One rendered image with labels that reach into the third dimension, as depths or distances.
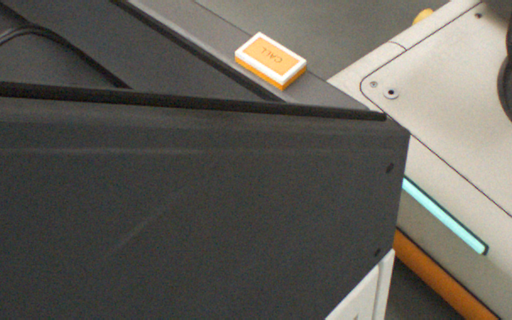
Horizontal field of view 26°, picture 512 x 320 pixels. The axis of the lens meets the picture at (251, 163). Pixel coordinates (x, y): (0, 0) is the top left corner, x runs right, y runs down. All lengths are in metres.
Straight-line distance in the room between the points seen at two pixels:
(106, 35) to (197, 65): 0.12
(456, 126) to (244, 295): 1.04
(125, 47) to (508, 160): 0.86
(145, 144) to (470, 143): 1.23
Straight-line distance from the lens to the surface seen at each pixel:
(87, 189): 0.54
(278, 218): 0.74
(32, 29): 0.86
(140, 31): 0.99
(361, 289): 0.98
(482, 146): 1.76
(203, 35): 0.94
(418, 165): 1.73
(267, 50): 0.91
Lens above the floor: 1.61
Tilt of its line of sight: 51 degrees down
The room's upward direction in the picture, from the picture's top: 1 degrees counter-clockwise
